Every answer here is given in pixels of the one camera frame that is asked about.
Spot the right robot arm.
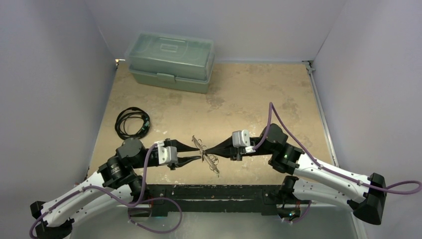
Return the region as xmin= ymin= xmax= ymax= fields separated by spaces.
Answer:
xmin=192 ymin=123 xmax=387 ymax=225

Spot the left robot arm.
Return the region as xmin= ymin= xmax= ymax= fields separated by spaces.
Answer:
xmin=29 ymin=137 xmax=200 ymax=239

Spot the green plastic toolbox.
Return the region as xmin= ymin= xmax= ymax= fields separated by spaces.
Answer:
xmin=125 ymin=32 xmax=215 ymax=94

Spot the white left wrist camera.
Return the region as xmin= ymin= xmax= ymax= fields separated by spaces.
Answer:
xmin=154 ymin=139 xmax=178 ymax=165

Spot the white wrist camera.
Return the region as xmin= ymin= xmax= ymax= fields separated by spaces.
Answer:
xmin=154 ymin=139 xmax=178 ymax=165
xmin=231 ymin=129 xmax=255 ymax=153

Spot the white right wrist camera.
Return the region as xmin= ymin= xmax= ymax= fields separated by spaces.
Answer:
xmin=231 ymin=129 xmax=255 ymax=153

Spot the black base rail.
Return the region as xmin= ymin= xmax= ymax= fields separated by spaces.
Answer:
xmin=116 ymin=184 xmax=314 ymax=218

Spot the coiled black cable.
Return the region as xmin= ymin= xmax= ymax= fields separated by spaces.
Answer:
xmin=114 ymin=107 xmax=151 ymax=141

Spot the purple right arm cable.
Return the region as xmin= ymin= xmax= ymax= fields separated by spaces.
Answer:
xmin=253 ymin=102 xmax=422 ymax=225

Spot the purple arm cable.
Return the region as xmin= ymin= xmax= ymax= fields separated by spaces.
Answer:
xmin=29 ymin=142 xmax=183 ymax=239
xmin=253 ymin=102 xmax=422 ymax=225

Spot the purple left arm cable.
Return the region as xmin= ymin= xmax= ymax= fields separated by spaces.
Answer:
xmin=29 ymin=142 xmax=183 ymax=239

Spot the aluminium frame rail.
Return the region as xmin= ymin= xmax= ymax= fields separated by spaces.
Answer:
xmin=301 ymin=61 xmax=368 ymax=239

